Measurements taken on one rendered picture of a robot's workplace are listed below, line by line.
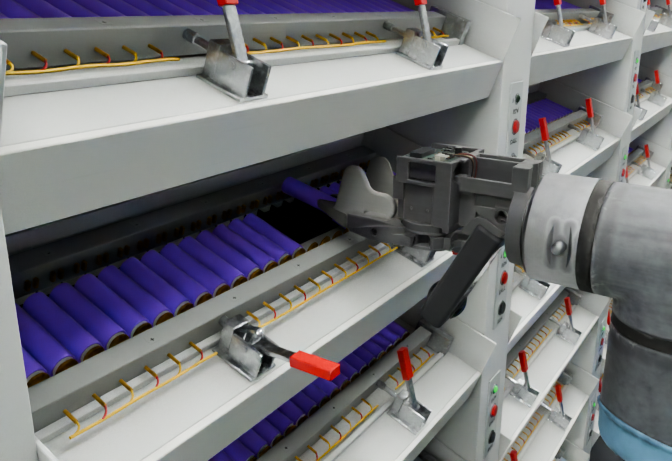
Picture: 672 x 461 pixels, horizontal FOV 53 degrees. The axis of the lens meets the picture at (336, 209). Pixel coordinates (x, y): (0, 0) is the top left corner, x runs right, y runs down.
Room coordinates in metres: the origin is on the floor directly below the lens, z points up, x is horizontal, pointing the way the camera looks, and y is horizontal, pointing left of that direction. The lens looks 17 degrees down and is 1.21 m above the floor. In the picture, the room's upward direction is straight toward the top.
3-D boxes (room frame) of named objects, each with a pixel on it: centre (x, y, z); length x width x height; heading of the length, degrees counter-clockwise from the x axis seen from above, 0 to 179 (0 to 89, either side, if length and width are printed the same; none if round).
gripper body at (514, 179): (0.57, -0.12, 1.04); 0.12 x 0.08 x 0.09; 56
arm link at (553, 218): (0.52, -0.18, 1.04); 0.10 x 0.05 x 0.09; 146
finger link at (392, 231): (0.59, -0.05, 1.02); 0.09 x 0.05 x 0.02; 60
